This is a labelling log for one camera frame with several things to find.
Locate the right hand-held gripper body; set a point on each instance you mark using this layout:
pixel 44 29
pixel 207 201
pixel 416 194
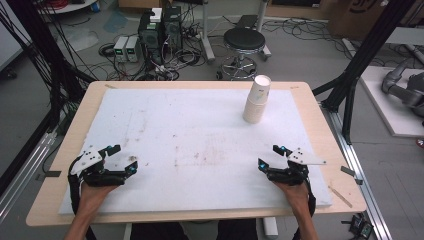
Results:
pixel 293 173

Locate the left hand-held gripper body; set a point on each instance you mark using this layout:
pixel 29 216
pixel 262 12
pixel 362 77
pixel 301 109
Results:
pixel 87 160

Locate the stack of white paper cups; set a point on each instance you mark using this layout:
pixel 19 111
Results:
pixel 256 100

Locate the person's right hand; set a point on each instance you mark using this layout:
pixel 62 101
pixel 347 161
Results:
pixel 297 196

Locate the person's left hand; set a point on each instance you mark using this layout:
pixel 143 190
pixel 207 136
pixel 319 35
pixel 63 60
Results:
pixel 90 196

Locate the dark tape strip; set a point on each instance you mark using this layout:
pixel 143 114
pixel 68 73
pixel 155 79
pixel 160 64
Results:
pixel 50 174

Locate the thin wooden stick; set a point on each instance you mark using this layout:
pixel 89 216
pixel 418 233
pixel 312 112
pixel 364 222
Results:
pixel 340 196

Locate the grey tape strip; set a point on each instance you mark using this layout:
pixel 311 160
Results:
pixel 350 172

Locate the white table foot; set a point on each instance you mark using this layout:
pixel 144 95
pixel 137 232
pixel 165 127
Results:
pixel 270 227

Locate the white foam mat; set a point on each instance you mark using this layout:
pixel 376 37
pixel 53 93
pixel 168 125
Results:
pixel 200 143

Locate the black device on floor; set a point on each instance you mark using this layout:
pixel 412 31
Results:
pixel 360 226

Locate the grey power supply unit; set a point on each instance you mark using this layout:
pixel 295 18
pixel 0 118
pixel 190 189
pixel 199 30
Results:
pixel 133 49
pixel 120 49

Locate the white platform board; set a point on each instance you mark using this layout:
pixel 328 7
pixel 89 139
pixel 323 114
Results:
pixel 390 113

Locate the black round stool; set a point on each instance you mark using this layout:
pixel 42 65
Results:
pixel 244 41

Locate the black computer tower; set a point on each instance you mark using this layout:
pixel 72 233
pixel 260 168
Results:
pixel 172 28
pixel 150 40

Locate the grey metal stand leg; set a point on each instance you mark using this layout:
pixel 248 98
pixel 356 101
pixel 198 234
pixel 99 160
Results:
pixel 263 33
pixel 207 36

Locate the black floor plate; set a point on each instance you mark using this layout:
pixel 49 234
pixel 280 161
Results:
pixel 247 21

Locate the small white box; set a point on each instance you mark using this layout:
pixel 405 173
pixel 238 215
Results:
pixel 156 15

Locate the blue tape roll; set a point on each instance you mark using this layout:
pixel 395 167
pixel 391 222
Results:
pixel 95 6

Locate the round white table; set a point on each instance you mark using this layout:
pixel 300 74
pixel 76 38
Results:
pixel 66 6

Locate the cardboard box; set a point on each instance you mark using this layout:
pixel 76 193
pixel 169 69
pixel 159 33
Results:
pixel 360 15

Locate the aluminium rail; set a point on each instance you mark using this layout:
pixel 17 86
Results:
pixel 23 166
pixel 360 166

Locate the black frame post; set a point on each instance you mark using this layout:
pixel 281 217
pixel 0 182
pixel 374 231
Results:
pixel 363 56
pixel 50 56

